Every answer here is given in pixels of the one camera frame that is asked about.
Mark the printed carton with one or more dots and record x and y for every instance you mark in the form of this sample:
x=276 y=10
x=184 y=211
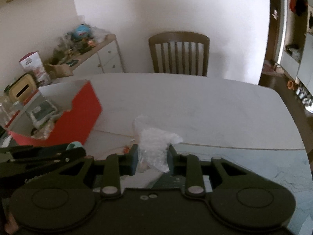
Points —
x=34 y=66

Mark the beige tissue box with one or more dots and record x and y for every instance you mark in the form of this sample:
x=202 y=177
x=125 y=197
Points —
x=22 y=88

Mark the white paper sheet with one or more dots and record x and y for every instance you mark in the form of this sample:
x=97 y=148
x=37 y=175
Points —
x=139 y=178

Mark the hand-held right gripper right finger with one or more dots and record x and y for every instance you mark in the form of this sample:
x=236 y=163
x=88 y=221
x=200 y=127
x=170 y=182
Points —
x=170 y=160

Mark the wooden slat-back chair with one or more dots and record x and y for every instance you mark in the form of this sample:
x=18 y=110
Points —
x=178 y=51

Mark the row of light shoes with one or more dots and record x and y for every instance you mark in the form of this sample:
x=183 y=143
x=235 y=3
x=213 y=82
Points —
x=305 y=98

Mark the clear plastic bag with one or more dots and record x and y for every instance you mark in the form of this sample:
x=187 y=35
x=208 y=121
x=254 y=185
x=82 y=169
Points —
x=154 y=142

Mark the red hat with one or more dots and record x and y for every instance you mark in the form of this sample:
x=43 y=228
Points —
x=297 y=5

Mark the blue globe toy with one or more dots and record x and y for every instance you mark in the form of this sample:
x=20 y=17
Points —
x=81 y=32

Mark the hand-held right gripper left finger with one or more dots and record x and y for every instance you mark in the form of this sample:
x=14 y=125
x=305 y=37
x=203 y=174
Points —
x=134 y=161

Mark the red cardboard box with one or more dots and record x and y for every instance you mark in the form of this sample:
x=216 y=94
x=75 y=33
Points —
x=78 y=112

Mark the white packet with green label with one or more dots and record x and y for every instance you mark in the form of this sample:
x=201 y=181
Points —
x=44 y=112

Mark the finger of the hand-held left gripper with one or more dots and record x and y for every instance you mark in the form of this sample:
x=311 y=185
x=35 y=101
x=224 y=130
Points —
x=74 y=146

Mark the white wardrobe cabinet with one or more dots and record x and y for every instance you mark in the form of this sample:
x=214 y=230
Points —
x=303 y=61

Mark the orange shoes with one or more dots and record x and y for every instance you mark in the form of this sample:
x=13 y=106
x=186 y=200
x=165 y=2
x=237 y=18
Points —
x=291 y=84

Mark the brown wooden door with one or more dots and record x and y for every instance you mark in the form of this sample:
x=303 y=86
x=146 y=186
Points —
x=271 y=41

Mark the white sideboard cabinet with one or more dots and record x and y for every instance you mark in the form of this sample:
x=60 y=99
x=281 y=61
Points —
x=102 y=56

